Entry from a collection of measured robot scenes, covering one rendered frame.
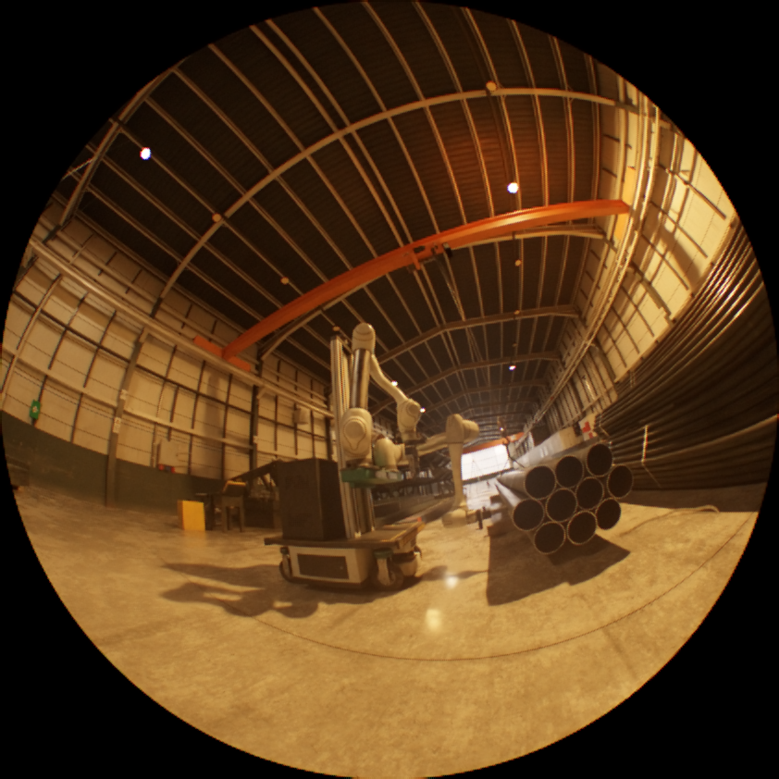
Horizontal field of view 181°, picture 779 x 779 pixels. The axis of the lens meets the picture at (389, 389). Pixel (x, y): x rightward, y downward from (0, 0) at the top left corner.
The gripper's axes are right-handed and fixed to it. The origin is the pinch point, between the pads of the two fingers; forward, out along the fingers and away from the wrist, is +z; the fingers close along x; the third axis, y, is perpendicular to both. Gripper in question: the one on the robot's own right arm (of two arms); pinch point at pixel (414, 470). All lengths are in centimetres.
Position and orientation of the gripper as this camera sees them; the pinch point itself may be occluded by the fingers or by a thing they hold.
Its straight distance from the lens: 142.7
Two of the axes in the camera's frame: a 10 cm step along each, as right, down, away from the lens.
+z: 1.5, 9.0, -4.2
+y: -9.4, 2.6, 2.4
